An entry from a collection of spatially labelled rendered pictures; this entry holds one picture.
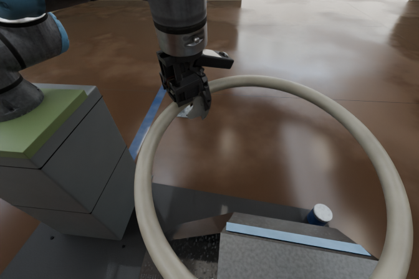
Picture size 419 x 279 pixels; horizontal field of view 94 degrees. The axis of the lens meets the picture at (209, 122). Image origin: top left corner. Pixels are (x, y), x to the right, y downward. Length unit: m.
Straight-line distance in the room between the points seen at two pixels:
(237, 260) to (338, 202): 1.25
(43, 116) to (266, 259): 0.80
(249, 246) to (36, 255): 1.38
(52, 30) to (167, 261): 0.83
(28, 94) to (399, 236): 1.04
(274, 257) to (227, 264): 0.10
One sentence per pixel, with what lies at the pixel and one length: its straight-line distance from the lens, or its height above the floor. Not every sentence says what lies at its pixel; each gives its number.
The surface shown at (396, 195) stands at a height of 1.00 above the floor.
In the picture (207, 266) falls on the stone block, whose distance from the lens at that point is 0.52.
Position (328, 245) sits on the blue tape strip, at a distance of 0.59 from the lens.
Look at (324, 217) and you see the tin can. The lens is 1.40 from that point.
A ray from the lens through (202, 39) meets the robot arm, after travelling 0.36.
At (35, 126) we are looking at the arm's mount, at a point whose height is 0.88.
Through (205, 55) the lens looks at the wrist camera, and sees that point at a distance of 0.42.
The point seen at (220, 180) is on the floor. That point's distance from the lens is 1.51.
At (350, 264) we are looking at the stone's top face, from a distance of 0.57.
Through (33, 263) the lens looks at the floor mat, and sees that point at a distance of 1.67.
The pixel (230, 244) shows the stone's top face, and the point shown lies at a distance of 0.51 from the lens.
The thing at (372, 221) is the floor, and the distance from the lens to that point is 1.72.
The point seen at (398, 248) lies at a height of 0.99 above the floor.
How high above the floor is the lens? 1.32
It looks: 44 degrees down
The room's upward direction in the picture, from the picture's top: 2 degrees counter-clockwise
